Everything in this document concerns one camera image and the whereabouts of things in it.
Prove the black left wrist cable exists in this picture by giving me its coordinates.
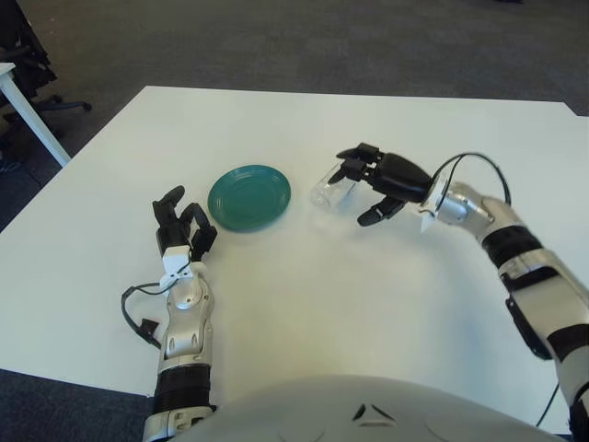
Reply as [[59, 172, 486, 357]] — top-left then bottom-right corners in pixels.
[[121, 283, 171, 349]]

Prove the teal round plate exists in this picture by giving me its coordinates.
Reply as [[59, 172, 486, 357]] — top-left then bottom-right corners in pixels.
[[207, 163, 294, 234]]

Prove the grey robot torso shell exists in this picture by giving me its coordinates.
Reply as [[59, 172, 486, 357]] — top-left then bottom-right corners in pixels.
[[177, 373, 570, 442]]

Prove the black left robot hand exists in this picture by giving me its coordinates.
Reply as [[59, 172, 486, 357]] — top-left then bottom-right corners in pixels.
[[152, 185, 219, 263]]

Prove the clear bottle with blue cap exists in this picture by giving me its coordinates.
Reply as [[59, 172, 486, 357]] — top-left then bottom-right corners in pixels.
[[309, 163, 360, 209]]

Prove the white desk leg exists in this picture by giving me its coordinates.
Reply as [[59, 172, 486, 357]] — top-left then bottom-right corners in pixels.
[[0, 62, 72, 168]]

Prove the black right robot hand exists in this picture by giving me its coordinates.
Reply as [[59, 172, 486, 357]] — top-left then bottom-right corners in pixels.
[[335, 143, 436, 227]]

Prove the black office chair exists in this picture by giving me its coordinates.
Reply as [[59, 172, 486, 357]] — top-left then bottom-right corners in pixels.
[[0, 0, 92, 139]]

